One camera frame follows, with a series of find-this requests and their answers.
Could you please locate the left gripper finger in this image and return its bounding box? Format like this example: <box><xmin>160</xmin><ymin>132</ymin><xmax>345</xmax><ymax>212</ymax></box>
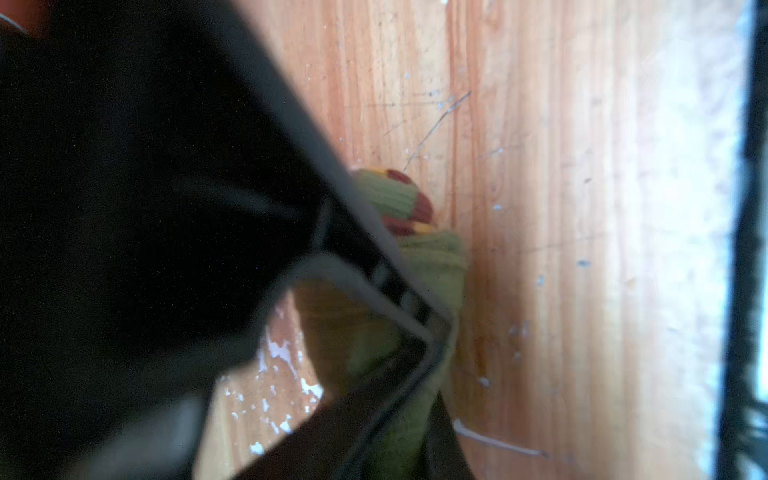
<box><xmin>423</xmin><ymin>394</ymin><xmax>474</xmax><ymax>480</ymax></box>

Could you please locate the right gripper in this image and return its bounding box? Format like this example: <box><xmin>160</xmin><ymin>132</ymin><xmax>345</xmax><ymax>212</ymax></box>
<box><xmin>1</xmin><ymin>1</ymin><xmax>319</xmax><ymax>479</ymax></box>

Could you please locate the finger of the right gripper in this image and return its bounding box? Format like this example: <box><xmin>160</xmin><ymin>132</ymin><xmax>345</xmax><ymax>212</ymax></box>
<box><xmin>233</xmin><ymin>2</ymin><xmax>456</xmax><ymax>479</ymax></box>

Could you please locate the green striped sock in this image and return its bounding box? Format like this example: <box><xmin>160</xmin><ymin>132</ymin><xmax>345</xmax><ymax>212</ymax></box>
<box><xmin>294</xmin><ymin>169</ymin><xmax>468</xmax><ymax>479</ymax></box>

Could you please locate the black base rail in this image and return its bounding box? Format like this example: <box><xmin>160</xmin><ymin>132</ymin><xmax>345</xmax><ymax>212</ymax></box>
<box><xmin>714</xmin><ymin>1</ymin><xmax>767</xmax><ymax>479</ymax></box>

